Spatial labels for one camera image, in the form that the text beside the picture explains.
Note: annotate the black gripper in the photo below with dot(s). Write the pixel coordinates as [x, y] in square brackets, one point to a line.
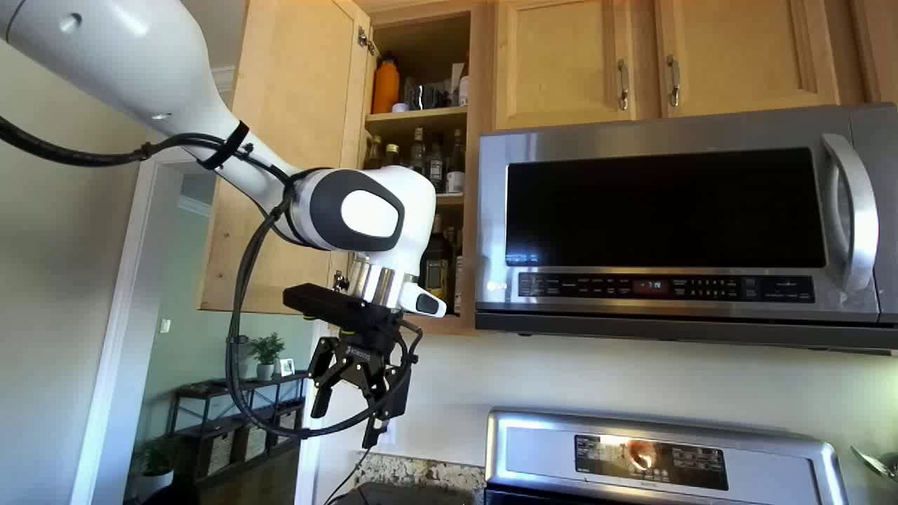
[377, 363]

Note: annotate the light wood cupboard door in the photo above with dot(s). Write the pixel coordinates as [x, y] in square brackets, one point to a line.
[302, 84]

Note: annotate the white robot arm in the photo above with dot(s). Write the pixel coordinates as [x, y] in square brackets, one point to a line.
[151, 59]

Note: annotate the middle wood cabinet door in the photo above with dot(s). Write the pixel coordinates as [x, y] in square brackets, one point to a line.
[563, 62]

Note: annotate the wood cabinet door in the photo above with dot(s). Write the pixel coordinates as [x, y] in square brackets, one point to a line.
[563, 62]
[746, 53]

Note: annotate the right wood cabinet door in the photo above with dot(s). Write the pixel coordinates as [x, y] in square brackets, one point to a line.
[746, 53]

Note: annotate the small potted green plant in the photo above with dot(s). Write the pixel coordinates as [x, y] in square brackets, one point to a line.
[265, 348]

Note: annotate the dark wine bottle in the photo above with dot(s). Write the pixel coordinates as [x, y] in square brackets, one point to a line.
[437, 265]

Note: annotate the black console shelf table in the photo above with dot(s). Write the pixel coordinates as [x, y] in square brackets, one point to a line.
[194, 438]

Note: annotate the stainless steel stove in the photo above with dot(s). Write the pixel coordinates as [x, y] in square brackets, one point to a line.
[610, 459]

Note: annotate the orange bottle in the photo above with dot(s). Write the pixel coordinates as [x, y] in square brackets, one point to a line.
[387, 84]

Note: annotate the stainless steel microwave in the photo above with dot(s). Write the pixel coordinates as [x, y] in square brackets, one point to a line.
[758, 227]

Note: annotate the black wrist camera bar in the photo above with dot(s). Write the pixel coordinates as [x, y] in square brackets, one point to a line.
[338, 310]

